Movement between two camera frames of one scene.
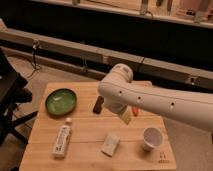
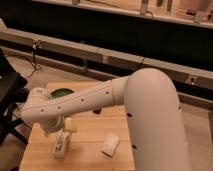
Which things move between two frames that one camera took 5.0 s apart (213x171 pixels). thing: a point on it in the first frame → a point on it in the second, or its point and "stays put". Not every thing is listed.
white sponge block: [110, 144] stays put
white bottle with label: [61, 143] stays put
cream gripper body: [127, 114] → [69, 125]
